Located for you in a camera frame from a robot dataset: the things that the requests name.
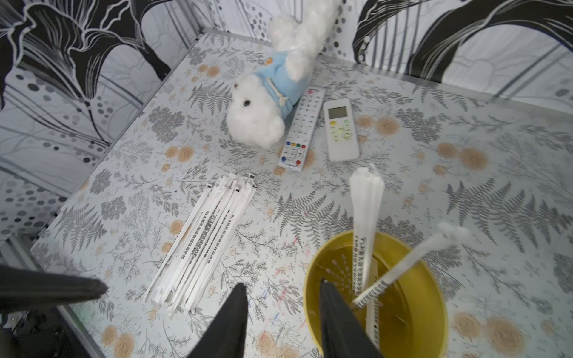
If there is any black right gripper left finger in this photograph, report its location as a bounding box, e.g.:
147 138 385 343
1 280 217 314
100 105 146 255
187 283 249 358

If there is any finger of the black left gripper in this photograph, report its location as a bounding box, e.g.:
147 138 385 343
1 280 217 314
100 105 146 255
1 266 108 313

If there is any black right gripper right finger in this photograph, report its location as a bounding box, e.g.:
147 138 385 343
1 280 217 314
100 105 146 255
319 280 383 358

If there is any white remote control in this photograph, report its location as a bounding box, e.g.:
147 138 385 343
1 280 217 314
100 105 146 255
278 86 326 172

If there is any white remote with screen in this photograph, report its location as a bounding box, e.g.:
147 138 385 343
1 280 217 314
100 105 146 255
323 98 360 162

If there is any white teddy bear blue shirt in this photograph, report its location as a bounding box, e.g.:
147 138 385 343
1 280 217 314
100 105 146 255
226 0 342 149

